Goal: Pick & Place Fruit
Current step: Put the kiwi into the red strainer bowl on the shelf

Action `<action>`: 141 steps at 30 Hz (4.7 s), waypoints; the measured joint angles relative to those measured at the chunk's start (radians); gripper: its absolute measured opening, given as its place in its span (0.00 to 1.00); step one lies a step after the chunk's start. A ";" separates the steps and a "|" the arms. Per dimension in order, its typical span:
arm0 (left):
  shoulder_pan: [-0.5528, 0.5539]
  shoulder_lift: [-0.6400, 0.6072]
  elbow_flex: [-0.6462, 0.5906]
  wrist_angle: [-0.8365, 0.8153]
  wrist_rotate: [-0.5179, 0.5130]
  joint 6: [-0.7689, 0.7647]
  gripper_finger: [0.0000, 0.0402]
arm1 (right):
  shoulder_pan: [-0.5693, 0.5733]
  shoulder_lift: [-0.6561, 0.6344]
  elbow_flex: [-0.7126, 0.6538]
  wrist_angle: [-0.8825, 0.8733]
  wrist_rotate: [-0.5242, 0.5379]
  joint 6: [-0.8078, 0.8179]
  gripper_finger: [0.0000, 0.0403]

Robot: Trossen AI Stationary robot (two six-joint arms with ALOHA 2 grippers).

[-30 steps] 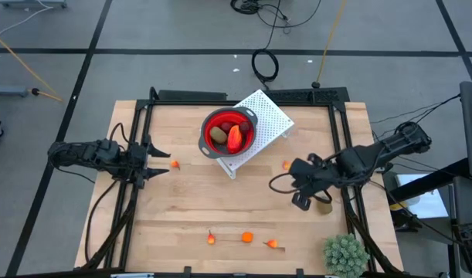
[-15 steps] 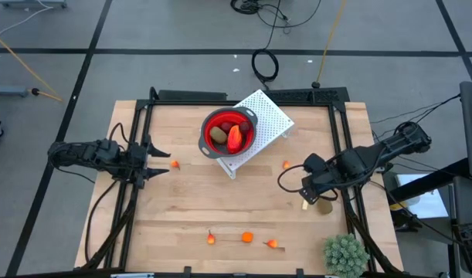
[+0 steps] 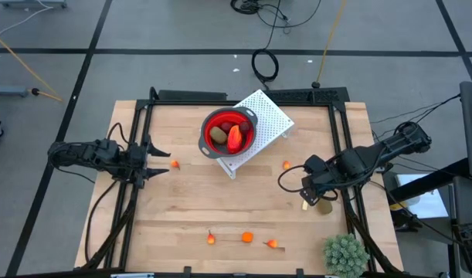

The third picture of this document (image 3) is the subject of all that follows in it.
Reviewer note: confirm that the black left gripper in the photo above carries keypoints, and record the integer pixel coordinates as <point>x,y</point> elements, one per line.
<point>137,162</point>

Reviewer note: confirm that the dark grey panel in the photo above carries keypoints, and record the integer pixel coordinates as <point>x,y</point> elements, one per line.
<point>469,201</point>

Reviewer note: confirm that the orange red mango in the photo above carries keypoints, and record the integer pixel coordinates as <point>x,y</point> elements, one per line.
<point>235,140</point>

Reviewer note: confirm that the black keyboard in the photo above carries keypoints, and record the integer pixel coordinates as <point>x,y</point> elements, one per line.
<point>471,247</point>

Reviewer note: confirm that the grey rounded panel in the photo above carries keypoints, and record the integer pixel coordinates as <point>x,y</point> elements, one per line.
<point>471,127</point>

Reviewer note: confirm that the black diagonal beam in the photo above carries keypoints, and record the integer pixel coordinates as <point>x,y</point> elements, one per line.
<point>425,184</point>

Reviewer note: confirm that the grey stand base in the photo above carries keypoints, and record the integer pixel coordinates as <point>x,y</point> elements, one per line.
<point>7,91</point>
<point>31,4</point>

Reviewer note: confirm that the black flat bar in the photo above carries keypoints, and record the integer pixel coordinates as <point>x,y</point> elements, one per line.
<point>197,95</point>

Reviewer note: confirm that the white perforated metal stand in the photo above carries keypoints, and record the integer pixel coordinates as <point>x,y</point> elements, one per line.
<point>272,119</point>

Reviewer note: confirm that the green artificial plant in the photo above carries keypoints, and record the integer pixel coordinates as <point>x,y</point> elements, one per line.
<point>345,256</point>

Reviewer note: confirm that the black table frame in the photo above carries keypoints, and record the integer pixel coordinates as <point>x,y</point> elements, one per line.
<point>305,104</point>

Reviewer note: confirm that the small orange fruit with stem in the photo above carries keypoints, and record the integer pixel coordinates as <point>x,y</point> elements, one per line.
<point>211,238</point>
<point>272,243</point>

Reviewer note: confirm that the brown kiwi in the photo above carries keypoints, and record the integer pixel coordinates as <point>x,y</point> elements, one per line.
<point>218,135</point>
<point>326,209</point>

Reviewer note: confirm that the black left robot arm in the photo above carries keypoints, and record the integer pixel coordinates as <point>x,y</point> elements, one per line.
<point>85,154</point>

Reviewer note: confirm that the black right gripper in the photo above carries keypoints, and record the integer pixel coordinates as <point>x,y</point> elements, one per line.
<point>320,181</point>

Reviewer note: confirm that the orange tangerine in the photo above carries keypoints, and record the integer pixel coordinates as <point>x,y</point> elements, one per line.
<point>247,237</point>

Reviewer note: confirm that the black perforated frame plate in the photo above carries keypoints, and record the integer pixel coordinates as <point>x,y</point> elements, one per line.
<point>316,95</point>

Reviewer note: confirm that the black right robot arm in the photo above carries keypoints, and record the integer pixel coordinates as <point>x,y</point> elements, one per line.
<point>374,154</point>

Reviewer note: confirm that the red collapsible colander bowl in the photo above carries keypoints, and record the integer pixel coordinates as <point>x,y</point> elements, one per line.
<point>245,116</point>

